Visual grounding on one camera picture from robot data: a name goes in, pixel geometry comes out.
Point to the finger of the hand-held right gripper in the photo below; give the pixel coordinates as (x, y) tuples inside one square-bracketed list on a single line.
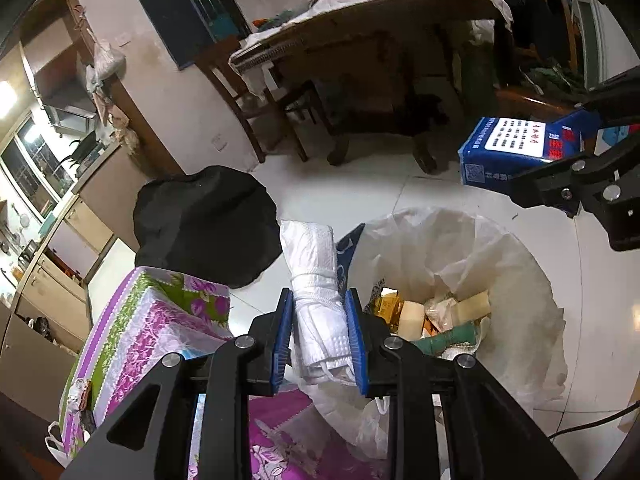
[(600, 185), (620, 102)]

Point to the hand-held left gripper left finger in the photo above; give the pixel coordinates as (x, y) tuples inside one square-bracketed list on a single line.
[(284, 340)]

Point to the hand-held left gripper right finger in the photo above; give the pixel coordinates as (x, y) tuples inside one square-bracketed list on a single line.
[(356, 345)]

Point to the white face mask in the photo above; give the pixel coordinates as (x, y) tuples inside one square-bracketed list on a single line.
[(320, 310)]

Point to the blue cardboard box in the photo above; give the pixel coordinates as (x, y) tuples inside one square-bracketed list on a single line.
[(515, 160)]

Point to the bin with white liner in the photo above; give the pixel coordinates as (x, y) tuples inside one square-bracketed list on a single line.
[(500, 260)]

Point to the green plastic piece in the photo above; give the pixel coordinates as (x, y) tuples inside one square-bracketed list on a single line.
[(440, 342)]

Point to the dark blue printed bag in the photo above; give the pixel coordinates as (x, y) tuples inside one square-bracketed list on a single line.
[(350, 255)]

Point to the black bag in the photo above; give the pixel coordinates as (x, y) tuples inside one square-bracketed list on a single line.
[(205, 230)]

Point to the dark hanging clothes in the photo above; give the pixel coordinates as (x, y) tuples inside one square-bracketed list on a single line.
[(525, 5)]

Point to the floral striped tablecloth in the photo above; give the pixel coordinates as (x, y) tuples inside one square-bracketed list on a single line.
[(145, 320)]

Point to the beige kitchen base cabinets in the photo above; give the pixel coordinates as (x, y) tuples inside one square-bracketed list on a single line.
[(85, 225)]

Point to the hanging beige cloth bags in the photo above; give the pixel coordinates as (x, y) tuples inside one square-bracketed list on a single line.
[(122, 132)]

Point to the dark wooden table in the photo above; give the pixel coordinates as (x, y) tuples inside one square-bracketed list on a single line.
[(360, 40)]

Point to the black wok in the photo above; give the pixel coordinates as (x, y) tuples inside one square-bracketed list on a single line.
[(82, 147)]

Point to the wooden chair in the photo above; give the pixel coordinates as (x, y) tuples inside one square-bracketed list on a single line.
[(220, 67)]

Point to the kitchen window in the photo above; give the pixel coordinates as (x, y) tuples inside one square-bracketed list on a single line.
[(35, 165)]

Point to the steel range hood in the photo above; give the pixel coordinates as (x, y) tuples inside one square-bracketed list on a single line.
[(67, 117)]

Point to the hanging white plastic bag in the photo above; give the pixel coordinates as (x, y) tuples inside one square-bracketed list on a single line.
[(107, 65)]

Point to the dark curtained window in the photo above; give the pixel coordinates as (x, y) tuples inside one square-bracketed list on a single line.
[(180, 10)]

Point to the white wall socket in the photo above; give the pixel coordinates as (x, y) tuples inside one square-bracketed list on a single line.
[(218, 142)]

